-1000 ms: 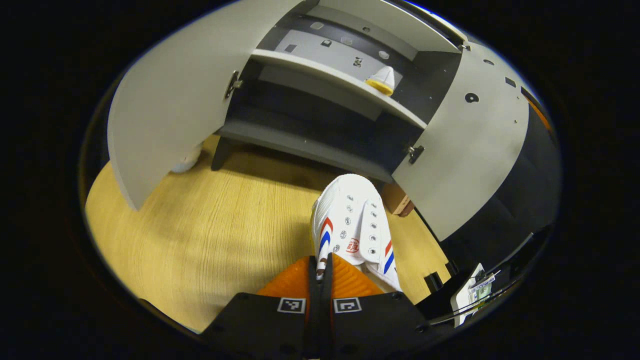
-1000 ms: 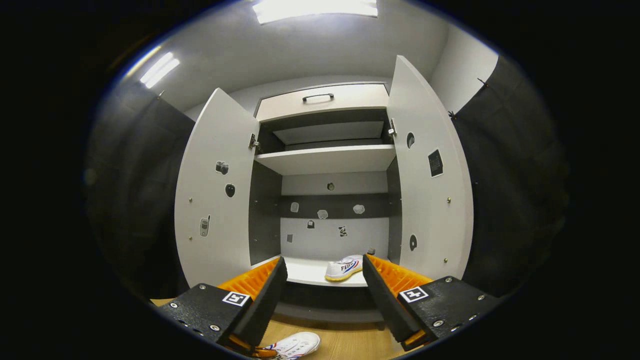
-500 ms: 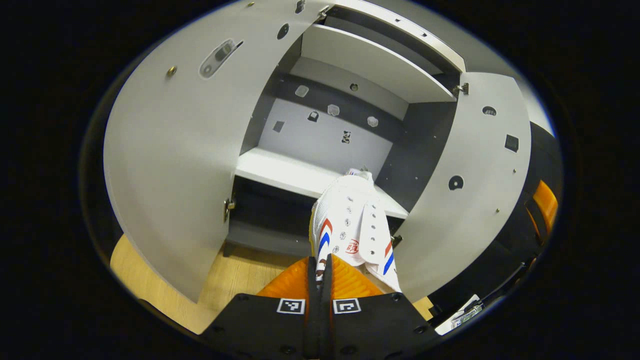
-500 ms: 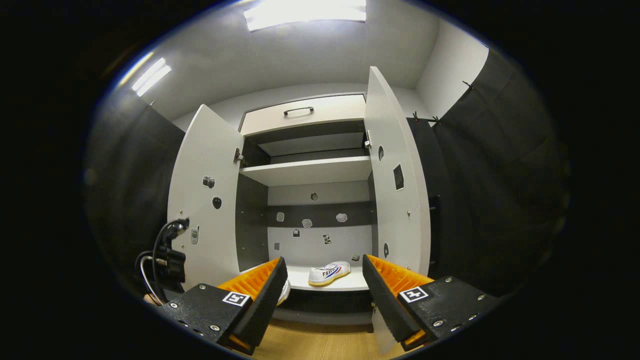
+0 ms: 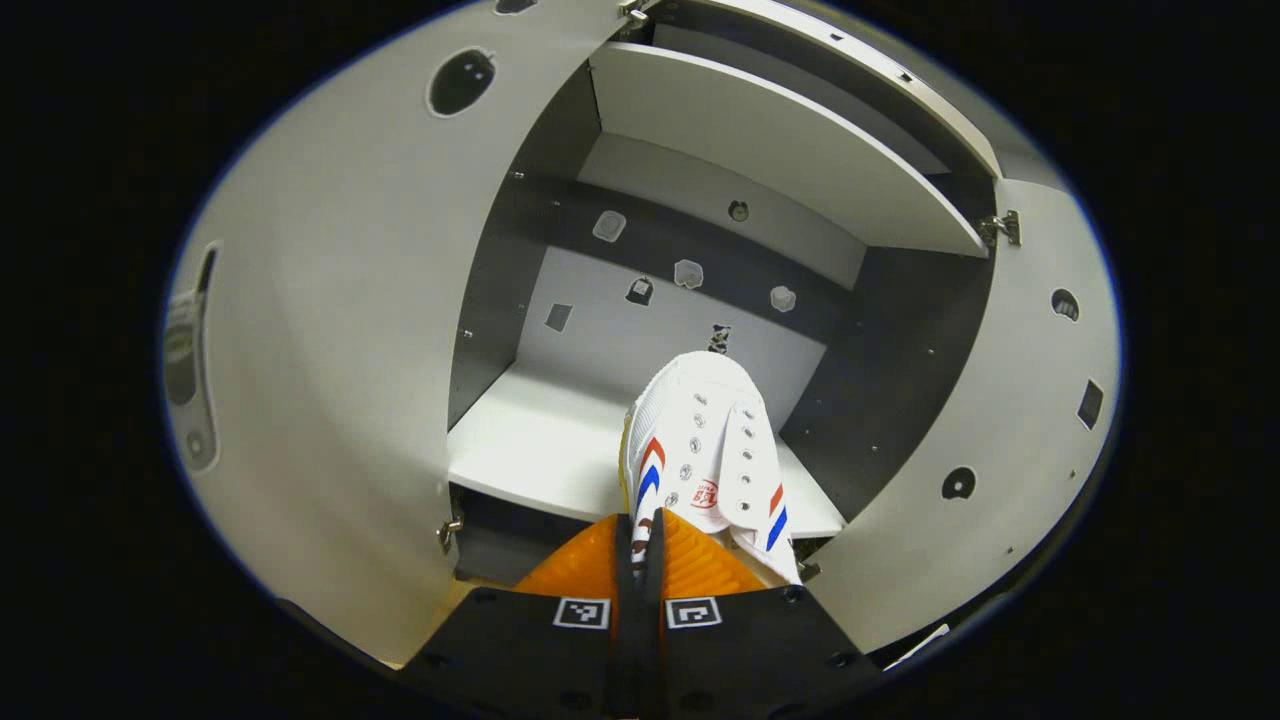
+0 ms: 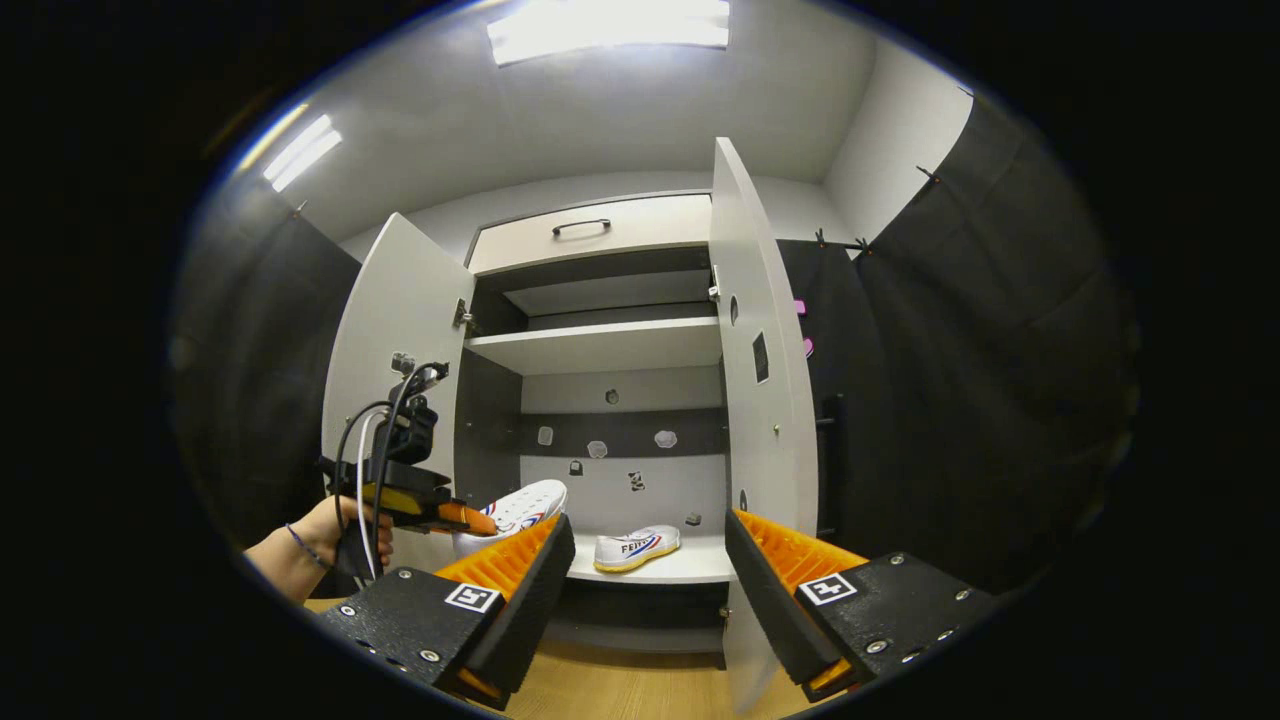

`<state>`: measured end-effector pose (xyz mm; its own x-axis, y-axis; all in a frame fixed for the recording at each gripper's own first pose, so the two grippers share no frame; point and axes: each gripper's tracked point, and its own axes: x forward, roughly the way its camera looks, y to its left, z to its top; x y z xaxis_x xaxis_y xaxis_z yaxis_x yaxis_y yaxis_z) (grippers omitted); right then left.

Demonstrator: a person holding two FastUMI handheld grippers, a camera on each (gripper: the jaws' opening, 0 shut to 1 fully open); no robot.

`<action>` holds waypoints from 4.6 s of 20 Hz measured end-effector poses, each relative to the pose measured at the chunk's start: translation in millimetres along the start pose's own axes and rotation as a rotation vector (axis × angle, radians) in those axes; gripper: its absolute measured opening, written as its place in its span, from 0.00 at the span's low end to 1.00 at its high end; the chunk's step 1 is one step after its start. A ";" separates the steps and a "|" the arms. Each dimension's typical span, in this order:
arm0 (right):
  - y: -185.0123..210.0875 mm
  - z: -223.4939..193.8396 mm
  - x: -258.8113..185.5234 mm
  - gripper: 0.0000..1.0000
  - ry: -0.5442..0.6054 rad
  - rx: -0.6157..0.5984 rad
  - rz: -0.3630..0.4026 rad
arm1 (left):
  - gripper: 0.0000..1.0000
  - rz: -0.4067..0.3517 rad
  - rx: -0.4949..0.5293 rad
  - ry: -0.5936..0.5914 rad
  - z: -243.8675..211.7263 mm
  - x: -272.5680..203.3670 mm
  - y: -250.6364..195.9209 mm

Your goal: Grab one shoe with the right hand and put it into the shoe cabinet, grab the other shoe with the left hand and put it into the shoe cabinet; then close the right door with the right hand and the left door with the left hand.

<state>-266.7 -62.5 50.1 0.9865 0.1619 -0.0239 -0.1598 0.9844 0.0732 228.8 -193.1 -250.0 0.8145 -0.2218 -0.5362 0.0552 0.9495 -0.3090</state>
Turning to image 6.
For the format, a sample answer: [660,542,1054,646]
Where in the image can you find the white cable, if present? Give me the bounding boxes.
[354,410,388,581]

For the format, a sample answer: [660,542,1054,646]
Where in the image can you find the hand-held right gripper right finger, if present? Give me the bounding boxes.
[725,507,1007,704]

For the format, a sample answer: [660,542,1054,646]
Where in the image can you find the purple wristband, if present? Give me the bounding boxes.
[285,522,323,571]

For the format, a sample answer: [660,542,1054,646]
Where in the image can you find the white canvas shoe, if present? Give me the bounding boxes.
[452,479,568,559]
[594,525,682,574]

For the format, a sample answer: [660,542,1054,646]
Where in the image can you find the white cabinet shelf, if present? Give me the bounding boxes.
[465,317,723,377]

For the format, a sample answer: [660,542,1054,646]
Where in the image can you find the white cabinet door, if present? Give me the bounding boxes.
[320,212,476,573]
[708,137,821,713]

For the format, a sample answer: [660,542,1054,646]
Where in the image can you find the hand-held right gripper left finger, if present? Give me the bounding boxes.
[318,512,578,712]

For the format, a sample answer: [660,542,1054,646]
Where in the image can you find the white cabinet drawer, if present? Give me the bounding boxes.
[468,194,713,277]

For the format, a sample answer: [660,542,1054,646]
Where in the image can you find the black cable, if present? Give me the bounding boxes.
[335,362,451,581]

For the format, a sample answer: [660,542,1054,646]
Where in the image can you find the large ceiling light panel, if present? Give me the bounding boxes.
[487,0,731,66]

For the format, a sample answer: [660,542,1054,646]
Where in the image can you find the small ceiling light panel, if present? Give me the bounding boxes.
[262,113,343,193]

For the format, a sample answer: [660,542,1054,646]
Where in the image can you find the white and grey shoe cabinet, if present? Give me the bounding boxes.
[452,190,736,656]

